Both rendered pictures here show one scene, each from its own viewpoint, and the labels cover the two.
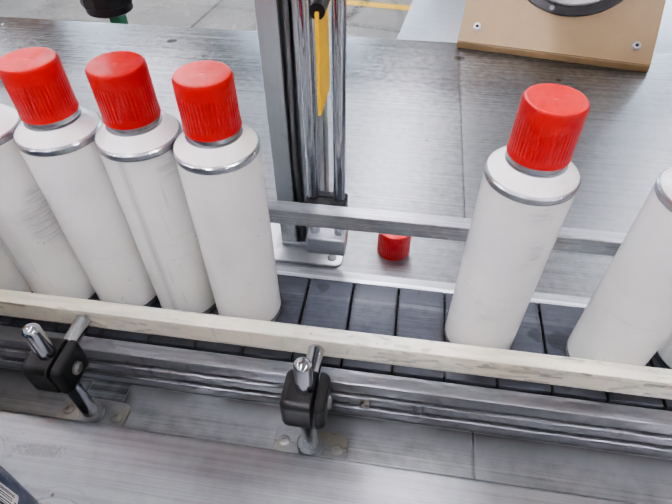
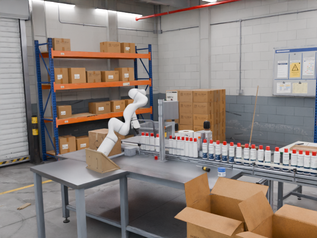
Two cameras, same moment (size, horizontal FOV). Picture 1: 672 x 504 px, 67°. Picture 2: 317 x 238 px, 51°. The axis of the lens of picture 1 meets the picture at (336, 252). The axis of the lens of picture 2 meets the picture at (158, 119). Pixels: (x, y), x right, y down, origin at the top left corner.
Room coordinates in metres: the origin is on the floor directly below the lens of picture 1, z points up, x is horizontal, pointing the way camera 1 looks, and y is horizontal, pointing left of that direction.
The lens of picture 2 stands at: (3.54, 1.72, 1.76)
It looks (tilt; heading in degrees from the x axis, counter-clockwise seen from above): 8 degrees down; 209
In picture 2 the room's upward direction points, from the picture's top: 1 degrees counter-clockwise
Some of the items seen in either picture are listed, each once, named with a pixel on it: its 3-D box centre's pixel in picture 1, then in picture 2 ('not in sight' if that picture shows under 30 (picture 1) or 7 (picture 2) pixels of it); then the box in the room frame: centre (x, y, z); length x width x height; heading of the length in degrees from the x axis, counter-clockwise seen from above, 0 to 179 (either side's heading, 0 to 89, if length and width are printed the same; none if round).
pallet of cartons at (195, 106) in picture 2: not in sight; (196, 120); (-3.55, -1.20, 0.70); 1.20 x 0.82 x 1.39; 80
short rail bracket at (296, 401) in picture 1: (308, 409); not in sight; (0.17, 0.02, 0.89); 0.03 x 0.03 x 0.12; 81
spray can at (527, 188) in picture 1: (508, 243); (158, 142); (0.23, -0.11, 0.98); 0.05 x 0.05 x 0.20
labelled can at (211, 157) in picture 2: not in sight; (211, 149); (0.34, 0.57, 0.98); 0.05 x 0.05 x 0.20
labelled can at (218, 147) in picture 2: not in sight; (218, 150); (0.35, 0.64, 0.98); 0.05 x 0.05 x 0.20
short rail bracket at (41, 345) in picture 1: (77, 356); not in sight; (0.21, 0.19, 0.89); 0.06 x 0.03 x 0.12; 171
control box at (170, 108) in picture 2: not in sight; (169, 109); (0.35, 0.10, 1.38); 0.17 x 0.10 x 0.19; 136
